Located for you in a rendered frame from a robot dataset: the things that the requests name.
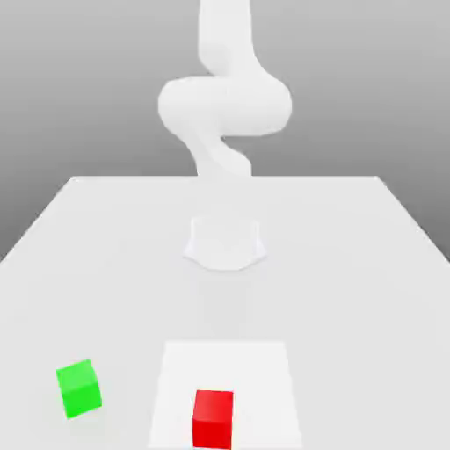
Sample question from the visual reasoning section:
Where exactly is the small green cube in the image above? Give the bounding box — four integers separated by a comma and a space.
55, 358, 104, 420

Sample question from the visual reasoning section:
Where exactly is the small red cube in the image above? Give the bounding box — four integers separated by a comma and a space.
192, 388, 235, 450

